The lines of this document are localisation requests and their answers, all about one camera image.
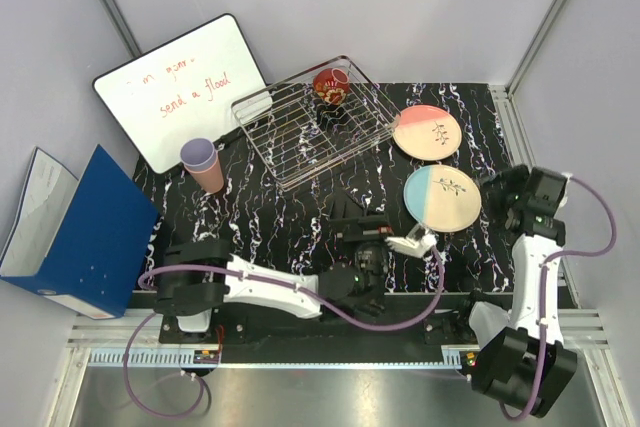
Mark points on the teal plate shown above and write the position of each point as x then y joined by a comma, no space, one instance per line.
442,198

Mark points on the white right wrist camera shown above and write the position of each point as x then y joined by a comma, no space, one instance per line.
567,180

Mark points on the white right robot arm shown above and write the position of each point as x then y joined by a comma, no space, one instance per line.
523,363

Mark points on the wire dish rack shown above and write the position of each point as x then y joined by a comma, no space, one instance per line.
299,137

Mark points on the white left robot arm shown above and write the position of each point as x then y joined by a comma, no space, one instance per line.
353,286

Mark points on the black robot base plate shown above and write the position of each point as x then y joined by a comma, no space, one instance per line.
254,326

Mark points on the cream pink plate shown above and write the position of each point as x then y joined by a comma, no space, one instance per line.
427,133

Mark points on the pink plastic cup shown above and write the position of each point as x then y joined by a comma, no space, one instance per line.
209,176

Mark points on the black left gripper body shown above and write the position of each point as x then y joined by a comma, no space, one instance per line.
368,247

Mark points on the lilac plastic cup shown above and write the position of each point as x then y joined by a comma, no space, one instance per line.
198,154

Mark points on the white dry-erase board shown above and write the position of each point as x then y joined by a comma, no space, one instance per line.
181,90

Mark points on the red floral ceramic bowl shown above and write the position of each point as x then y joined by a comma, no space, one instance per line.
332,85

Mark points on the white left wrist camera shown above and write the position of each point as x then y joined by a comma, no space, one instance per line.
415,244

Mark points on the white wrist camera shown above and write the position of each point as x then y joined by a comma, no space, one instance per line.
567,180
415,244

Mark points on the white slotted cable duct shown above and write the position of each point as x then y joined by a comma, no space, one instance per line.
275,357

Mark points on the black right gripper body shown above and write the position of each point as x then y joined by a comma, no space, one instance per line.
502,201

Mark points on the black marble pattern mat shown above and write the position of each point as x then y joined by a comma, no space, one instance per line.
290,231

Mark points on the blue binder folder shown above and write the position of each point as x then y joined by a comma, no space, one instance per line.
79,241

